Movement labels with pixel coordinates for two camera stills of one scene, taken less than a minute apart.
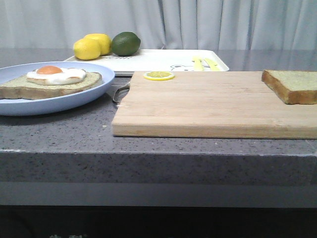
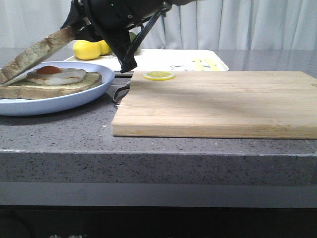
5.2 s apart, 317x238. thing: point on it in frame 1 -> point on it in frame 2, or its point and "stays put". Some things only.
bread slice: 294,87 -> 10,72
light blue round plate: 17,107 stays put
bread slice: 21,88 stays put
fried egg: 55,75 stays put
